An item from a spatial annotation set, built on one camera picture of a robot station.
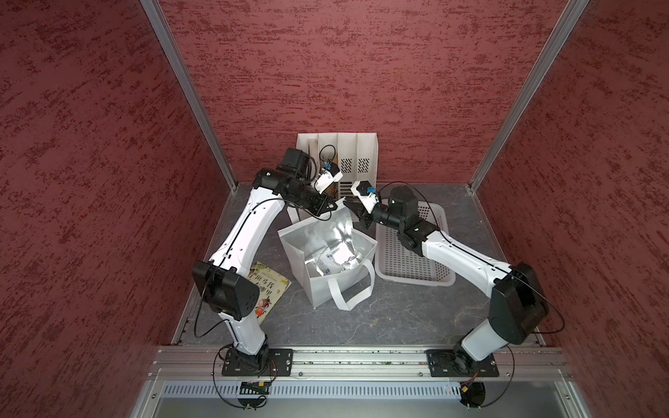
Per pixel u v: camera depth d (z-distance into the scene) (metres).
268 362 0.73
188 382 0.71
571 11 0.71
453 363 0.67
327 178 0.68
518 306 0.44
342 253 0.95
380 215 0.68
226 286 0.44
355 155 1.11
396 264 0.95
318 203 0.67
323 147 1.08
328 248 0.96
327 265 0.92
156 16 0.71
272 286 0.89
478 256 0.51
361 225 0.76
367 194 0.64
